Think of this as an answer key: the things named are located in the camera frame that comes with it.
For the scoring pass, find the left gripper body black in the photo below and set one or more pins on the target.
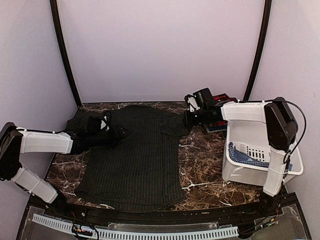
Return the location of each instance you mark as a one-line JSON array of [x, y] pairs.
[[106, 139]]

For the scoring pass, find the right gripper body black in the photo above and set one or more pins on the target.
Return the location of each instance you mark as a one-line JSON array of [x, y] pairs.
[[199, 119]]

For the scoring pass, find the dark pinstripe long sleeve shirt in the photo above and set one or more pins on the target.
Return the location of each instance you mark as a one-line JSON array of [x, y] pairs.
[[141, 173]]

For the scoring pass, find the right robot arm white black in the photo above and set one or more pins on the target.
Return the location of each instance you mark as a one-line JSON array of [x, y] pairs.
[[281, 125]]

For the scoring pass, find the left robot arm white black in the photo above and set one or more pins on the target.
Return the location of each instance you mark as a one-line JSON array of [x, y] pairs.
[[16, 141]]

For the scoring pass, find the blue folded shirt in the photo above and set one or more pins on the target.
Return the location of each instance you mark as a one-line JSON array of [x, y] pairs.
[[217, 125]]

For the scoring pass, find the red black plaid shirt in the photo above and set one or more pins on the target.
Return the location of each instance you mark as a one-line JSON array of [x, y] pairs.
[[220, 100]]

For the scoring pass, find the blue checked shirt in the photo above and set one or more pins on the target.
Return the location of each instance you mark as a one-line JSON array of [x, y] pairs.
[[241, 157]]

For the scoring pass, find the white plastic bin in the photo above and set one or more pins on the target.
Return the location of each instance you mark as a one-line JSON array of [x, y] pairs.
[[250, 137]]

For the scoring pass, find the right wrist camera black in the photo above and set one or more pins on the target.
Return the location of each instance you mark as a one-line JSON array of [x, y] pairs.
[[202, 96]]

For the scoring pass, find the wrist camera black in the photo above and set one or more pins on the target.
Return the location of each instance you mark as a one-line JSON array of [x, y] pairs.
[[202, 96], [96, 124]]

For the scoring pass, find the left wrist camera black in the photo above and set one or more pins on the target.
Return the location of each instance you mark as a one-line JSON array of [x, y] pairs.
[[96, 124]]

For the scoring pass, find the black curved front rail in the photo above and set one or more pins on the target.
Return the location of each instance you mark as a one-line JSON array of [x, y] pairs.
[[230, 215]]

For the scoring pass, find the white slotted cable duct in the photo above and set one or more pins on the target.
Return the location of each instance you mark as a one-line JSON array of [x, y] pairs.
[[103, 233]]

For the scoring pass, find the right black frame post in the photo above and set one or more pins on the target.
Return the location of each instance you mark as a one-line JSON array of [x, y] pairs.
[[259, 49]]

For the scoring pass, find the black frame post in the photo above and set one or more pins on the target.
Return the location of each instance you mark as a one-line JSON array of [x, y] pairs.
[[259, 49], [63, 52]]

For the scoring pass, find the left black frame post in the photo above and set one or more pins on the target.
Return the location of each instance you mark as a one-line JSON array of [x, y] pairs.
[[63, 52]]

